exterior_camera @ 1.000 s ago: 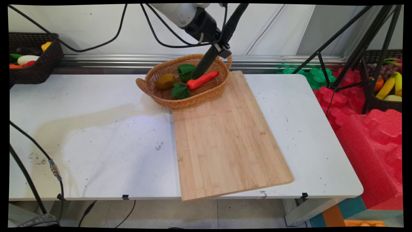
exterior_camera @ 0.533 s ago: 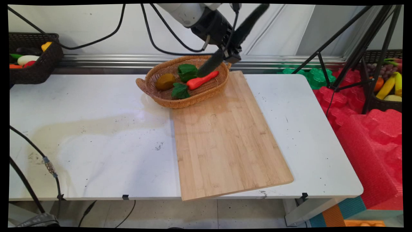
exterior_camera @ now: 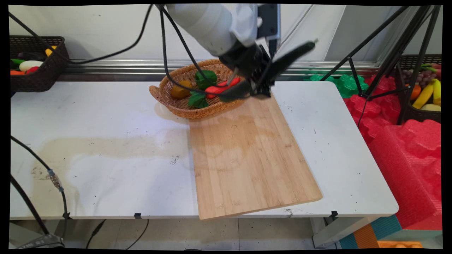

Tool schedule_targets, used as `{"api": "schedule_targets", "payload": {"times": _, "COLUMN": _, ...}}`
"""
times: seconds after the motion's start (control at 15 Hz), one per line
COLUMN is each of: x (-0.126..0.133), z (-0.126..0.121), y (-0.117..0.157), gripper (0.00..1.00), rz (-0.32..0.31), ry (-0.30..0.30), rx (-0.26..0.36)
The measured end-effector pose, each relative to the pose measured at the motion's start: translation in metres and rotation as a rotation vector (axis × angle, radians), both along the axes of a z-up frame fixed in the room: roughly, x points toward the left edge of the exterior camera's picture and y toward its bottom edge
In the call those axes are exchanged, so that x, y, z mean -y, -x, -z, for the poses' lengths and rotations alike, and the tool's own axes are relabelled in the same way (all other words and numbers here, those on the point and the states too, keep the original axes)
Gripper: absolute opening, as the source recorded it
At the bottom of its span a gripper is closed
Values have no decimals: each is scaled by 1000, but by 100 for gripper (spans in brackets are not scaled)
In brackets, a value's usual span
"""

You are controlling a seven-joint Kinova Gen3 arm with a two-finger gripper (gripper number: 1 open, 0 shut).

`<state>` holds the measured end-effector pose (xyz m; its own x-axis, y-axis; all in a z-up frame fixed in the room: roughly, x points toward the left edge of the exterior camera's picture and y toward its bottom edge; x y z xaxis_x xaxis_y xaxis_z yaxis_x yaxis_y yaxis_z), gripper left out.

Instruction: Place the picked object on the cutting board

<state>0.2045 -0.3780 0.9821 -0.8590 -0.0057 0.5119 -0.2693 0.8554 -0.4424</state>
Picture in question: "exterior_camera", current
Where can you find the white toy radish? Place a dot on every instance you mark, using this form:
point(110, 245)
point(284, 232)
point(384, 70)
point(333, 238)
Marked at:
point(31, 65)

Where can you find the teal orange foam mat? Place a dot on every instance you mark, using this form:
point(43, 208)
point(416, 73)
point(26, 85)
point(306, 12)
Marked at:
point(381, 229)

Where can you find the yellow toy vegetable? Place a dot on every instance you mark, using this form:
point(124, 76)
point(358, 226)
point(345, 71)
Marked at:
point(50, 51)

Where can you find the dark green toy cucumber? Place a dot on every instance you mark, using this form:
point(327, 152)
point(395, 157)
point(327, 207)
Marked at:
point(293, 54)

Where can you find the small green toy vegetable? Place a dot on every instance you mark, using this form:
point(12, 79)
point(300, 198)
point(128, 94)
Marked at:
point(17, 61)

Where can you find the small orange toy carrot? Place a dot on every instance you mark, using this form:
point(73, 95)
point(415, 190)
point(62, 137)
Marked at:
point(17, 72)

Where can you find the small yellow toy banana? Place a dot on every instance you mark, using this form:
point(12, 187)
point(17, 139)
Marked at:
point(437, 91)

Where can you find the orange toy fruit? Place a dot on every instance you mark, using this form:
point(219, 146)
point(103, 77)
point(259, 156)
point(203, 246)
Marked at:
point(415, 92)

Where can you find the red foam sheets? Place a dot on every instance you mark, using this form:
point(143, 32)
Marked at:
point(406, 158)

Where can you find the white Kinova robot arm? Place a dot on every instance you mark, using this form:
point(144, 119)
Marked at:
point(212, 26)

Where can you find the small red toy vegetable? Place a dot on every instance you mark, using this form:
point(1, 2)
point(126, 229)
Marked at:
point(32, 70)

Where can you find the aluminium wall rail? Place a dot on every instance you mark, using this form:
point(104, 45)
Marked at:
point(106, 68)

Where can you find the dark purple toy eggplant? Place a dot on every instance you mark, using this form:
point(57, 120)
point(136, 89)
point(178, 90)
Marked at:
point(31, 55)

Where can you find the black silver wrist camera box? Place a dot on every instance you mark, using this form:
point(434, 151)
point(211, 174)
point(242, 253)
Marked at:
point(268, 21)

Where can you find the orange tray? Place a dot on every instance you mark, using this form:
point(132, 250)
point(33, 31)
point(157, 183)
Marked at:
point(399, 244)

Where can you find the green toy bell pepper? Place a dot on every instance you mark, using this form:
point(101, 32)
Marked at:
point(208, 78)

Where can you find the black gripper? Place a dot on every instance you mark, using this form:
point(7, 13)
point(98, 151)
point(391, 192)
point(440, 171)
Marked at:
point(245, 61)

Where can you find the white table leg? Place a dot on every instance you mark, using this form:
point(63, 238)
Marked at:
point(339, 229)

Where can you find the black camera tripod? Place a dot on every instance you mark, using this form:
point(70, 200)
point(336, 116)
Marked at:
point(399, 49)

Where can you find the brown toy potato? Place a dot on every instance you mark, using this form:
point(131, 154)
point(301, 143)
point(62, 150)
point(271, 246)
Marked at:
point(180, 90)

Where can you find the purple toy grapes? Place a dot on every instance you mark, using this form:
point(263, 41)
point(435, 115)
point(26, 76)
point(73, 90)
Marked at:
point(422, 78)

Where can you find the dark woven basket with fruit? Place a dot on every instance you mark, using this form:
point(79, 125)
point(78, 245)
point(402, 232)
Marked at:
point(416, 114)

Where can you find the red toy carrot with leaves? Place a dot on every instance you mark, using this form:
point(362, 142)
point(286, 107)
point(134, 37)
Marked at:
point(219, 89)

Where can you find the green foam sheet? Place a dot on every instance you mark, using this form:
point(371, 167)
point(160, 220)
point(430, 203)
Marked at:
point(348, 86)

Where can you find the large yellow toy banana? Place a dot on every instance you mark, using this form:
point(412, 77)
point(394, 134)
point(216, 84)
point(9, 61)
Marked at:
point(423, 96)

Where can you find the dark woven basket with vegetables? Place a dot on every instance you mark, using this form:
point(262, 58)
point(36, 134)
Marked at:
point(46, 79)

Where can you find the pale yellow toy fruit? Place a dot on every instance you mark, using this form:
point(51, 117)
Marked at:
point(430, 107)

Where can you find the bamboo cutting board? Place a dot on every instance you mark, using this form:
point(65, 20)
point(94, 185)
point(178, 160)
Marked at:
point(247, 158)

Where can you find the red green toy fruit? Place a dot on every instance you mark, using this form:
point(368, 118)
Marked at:
point(432, 67)

